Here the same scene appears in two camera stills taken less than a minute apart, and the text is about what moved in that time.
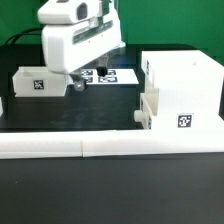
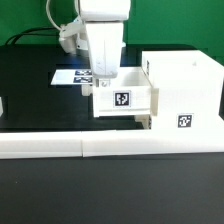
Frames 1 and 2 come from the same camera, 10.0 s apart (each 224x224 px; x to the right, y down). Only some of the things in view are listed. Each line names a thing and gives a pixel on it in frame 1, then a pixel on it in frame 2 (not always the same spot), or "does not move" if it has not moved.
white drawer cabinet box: (189, 86) does not move
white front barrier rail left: (27, 145) does not move
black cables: (24, 34) does not move
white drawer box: (39, 81) -> (125, 95)
